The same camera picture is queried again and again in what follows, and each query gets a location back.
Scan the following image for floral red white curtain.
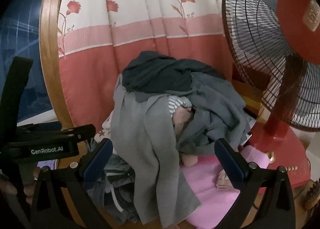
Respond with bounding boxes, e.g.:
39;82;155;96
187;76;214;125
57;0;237;129

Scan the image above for wooden window frame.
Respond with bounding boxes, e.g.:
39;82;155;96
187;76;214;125
39;0;73;129

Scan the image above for brown folded cloth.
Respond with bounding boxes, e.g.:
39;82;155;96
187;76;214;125
216;170;234;189

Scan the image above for dark teal garment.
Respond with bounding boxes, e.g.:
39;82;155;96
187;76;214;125
122;51;227;103

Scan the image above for red standing fan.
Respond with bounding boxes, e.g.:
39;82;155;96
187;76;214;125
221;0;320;196

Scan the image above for person's left hand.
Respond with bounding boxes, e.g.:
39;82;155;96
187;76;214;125
0;165;42;206

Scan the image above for pink foam mat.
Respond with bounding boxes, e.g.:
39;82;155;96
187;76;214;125
179;145;270;229

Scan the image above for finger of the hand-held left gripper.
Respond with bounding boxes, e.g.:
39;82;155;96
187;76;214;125
57;123;97;142

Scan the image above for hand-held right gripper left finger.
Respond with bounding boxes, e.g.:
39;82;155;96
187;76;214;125
30;138;114;229

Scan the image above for dark glass window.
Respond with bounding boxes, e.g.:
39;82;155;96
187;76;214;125
0;0;57;126

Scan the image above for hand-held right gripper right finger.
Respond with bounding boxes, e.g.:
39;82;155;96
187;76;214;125
214;138;297;229

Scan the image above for beige pink garment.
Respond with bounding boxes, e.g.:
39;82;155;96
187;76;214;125
172;106;199;167

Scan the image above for light grey garment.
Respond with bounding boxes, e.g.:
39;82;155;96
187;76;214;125
110;74;202;229

